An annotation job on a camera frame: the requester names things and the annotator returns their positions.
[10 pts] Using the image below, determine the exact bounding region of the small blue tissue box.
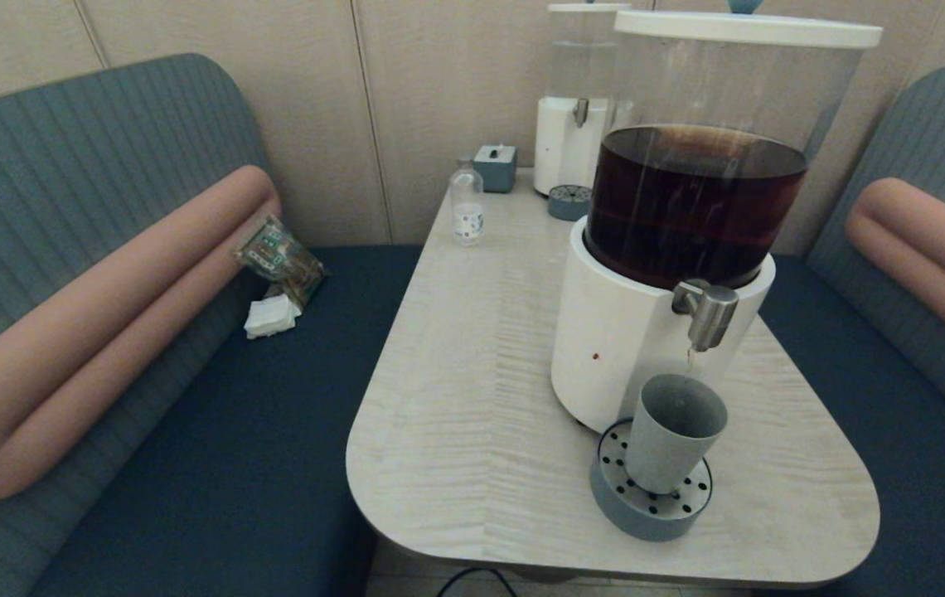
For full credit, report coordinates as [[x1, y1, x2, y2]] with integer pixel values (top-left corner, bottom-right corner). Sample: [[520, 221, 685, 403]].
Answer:
[[472, 144, 518, 194]]

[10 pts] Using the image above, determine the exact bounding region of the green snack packet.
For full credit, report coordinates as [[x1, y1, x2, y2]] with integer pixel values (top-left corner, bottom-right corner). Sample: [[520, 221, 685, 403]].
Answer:
[[232, 215, 328, 310]]

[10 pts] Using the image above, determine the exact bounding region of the grey plastic cup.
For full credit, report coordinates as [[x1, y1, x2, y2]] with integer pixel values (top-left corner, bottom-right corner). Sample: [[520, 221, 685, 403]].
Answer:
[[624, 373, 729, 496]]

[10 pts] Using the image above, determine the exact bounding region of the black floor cable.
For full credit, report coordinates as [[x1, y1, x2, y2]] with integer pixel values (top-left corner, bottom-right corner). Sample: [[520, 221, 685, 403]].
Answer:
[[437, 566, 516, 597]]

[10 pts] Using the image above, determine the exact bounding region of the small blue drip tray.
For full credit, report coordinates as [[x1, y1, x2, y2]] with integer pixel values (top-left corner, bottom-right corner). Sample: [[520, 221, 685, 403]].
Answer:
[[547, 184, 594, 222]]

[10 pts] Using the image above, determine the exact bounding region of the silver metal dispenser tap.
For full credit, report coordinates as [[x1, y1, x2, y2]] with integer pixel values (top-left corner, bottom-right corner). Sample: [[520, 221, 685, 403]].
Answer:
[[671, 278, 740, 353]]

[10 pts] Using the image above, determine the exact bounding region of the small white water dispenser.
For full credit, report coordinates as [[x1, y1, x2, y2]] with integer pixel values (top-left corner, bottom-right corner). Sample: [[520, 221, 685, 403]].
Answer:
[[533, 10, 632, 197]]

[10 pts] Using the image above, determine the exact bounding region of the large dispenser with dark tea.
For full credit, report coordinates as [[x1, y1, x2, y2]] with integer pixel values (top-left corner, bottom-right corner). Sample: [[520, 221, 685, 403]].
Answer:
[[550, 37, 867, 436]]

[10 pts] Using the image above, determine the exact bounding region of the blue booth sofa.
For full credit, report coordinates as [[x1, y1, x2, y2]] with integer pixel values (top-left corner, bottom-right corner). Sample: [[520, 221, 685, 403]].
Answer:
[[0, 53, 424, 597], [758, 65, 945, 597]]

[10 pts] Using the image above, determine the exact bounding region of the large white dispenser lid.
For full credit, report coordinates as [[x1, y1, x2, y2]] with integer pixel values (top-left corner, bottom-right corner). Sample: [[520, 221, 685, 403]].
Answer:
[[613, 0, 884, 50]]

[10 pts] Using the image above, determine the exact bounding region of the clear plastic bottle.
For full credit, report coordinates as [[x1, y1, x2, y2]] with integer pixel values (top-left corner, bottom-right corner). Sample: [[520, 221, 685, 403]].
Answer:
[[449, 158, 486, 247]]

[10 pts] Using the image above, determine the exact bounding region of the white folded napkin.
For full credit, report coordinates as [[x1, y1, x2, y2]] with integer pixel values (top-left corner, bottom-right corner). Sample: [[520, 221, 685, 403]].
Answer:
[[242, 293, 303, 340]]

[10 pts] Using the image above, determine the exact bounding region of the large blue perforated drip tray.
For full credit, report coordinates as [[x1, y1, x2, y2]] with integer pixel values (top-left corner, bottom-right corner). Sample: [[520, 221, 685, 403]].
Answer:
[[589, 417, 714, 543]]

